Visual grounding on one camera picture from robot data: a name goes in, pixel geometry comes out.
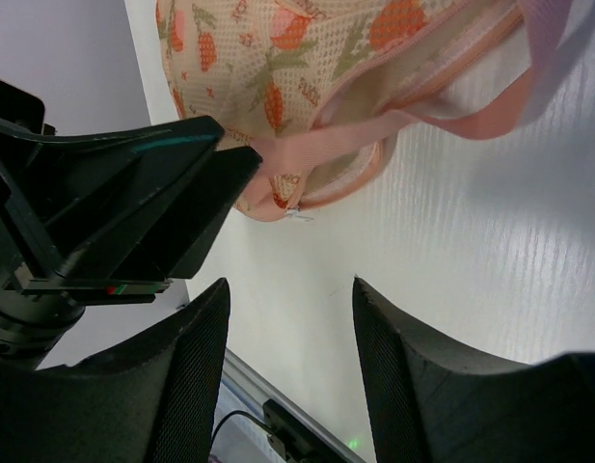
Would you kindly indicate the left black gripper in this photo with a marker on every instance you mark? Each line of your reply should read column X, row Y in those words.
column 42, row 178

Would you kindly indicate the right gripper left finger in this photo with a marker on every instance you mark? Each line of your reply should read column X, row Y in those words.
column 150, row 398

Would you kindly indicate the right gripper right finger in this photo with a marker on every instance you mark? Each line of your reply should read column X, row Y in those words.
column 431, row 398

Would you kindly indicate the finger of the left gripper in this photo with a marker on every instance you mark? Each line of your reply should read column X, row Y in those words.
column 191, row 217

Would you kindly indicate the white zipper pull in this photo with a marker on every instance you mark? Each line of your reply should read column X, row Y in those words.
column 296, row 215

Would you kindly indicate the floral mesh laundry bag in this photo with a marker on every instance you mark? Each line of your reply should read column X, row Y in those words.
column 317, row 88

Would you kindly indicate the aluminium mounting rail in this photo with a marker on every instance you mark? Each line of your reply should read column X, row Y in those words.
column 255, row 422

